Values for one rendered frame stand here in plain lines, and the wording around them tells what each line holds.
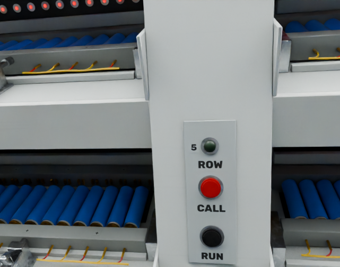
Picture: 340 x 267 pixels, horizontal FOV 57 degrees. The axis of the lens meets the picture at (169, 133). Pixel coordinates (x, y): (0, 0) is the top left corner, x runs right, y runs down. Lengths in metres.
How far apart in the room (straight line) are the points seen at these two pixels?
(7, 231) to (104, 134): 0.19
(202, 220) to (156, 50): 0.14
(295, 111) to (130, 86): 0.14
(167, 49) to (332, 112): 0.13
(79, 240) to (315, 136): 0.26
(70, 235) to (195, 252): 0.15
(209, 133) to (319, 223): 0.17
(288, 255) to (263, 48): 0.22
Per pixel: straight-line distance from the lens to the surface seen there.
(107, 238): 0.35
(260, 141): 0.25
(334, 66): 0.30
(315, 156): 0.44
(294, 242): 0.37
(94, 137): 0.28
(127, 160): 0.45
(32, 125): 0.30
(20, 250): 0.38
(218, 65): 0.24
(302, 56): 0.32
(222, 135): 0.25
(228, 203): 0.26
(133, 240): 0.35
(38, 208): 0.43
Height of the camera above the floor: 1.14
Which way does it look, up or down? 11 degrees down
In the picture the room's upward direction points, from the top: 3 degrees counter-clockwise
